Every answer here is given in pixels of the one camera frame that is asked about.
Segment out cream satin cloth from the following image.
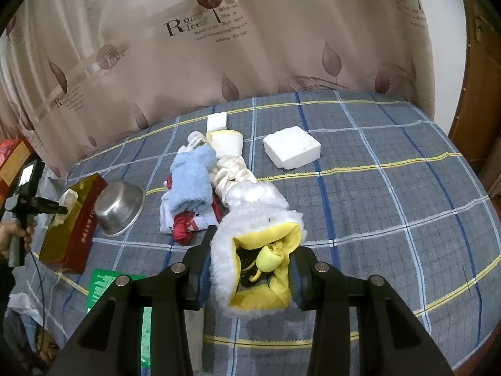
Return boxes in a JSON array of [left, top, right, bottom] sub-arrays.
[[209, 155, 257, 208]]

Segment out stainless steel bowl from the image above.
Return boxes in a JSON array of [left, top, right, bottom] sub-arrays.
[[95, 181, 146, 237]]

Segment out white foam block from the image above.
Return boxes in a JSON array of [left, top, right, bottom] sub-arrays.
[[262, 126, 321, 170]]

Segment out green white tissue box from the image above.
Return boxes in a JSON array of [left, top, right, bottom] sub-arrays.
[[77, 269, 151, 375]]

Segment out red white satin cloth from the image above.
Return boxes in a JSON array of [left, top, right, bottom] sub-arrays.
[[160, 176, 223, 245]]

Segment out small white folded cloth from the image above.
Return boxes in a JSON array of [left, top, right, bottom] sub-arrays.
[[206, 112, 228, 133]]

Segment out red yellow cardboard box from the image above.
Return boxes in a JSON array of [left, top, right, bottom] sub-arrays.
[[0, 138, 35, 205]]

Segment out gold red tin tray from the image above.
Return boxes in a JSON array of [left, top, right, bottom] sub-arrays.
[[39, 174, 107, 274]]

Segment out white fluffy yellow-lined mitt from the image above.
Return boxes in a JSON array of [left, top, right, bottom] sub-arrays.
[[211, 182, 307, 318]]

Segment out grey plaid tablecloth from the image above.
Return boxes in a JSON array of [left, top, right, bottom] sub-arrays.
[[20, 91, 500, 368]]

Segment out white hotel towel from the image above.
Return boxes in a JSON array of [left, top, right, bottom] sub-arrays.
[[178, 131, 207, 153]]

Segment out beige printed curtain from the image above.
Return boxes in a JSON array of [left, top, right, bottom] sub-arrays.
[[1, 0, 435, 175]]

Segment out light blue fluffy towel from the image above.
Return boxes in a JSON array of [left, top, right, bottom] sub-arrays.
[[169, 144, 217, 216]]

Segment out person left hand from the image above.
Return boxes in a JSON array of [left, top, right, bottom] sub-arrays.
[[0, 219, 37, 261]]

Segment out brown wooden door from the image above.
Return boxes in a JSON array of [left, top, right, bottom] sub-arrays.
[[447, 0, 501, 197]]

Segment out white yellow-edged towel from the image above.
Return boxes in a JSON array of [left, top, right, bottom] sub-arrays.
[[206, 130, 244, 159]]

